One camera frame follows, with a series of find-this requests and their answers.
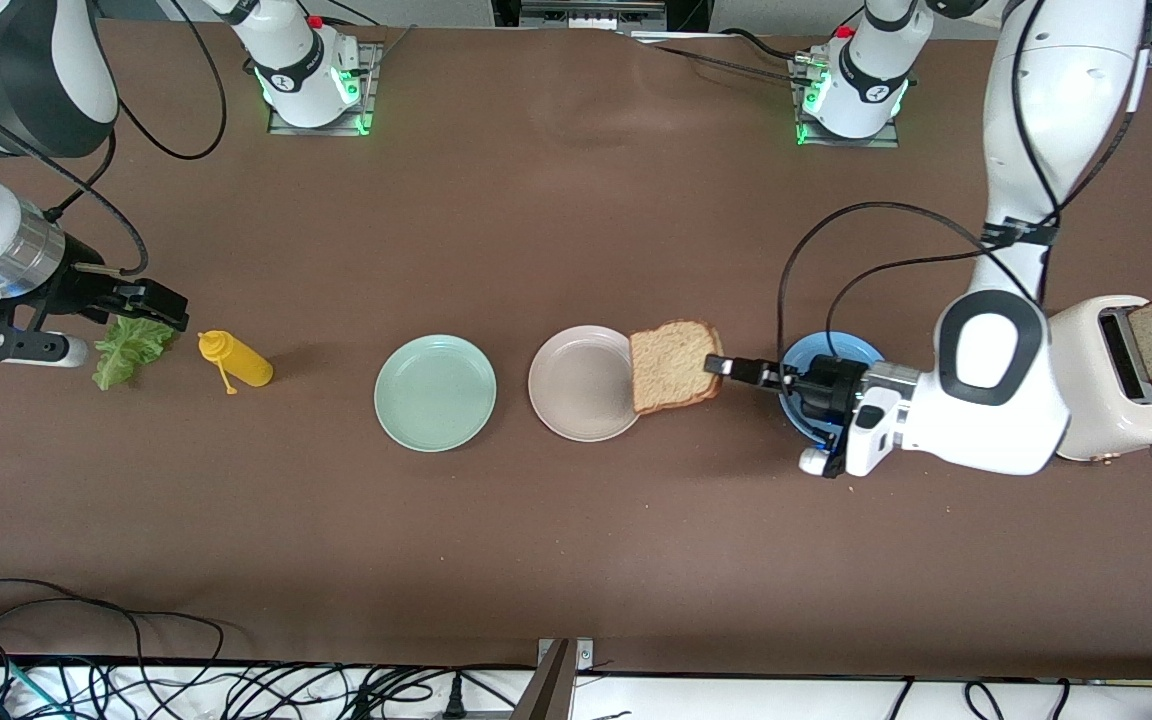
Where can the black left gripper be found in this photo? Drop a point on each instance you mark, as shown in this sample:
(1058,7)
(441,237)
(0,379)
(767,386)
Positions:
(822,388)

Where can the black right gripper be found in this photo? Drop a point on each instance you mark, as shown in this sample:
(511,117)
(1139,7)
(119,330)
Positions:
(79,285)

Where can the green lettuce leaf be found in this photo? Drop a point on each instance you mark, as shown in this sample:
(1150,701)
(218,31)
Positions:
(126,350)

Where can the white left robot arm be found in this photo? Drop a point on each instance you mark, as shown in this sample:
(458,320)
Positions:
(1056,100)

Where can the blue plate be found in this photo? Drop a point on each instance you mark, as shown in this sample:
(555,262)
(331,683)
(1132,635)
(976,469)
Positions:
(861,350)

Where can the beige plate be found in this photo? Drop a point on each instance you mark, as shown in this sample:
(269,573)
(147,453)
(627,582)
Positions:
(576,385)

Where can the mint green plate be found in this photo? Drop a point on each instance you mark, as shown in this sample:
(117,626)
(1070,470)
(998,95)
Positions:
(436,393)

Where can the yellow mustard squeeze bottle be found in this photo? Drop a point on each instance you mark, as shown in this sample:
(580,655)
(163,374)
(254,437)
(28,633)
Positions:
(246,365)

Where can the brown table cover sheet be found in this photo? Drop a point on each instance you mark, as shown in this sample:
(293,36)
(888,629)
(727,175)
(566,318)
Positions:
(636,560)

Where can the white toaster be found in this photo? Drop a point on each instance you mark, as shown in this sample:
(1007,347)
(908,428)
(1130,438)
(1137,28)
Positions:
(1106,410)

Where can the dark metal bar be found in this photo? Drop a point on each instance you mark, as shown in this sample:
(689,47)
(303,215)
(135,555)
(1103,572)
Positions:
(548,690)

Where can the black equipment box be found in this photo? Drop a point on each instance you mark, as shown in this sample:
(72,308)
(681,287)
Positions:
(596,12)

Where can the black power plug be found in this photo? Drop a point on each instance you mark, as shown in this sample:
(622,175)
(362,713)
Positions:
(454,700)

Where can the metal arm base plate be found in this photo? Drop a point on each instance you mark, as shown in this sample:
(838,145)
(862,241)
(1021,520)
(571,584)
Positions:
(372,70)
(851,143)

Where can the grey metal bracket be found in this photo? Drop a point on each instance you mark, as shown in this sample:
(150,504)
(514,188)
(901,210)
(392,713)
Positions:
(584,655)

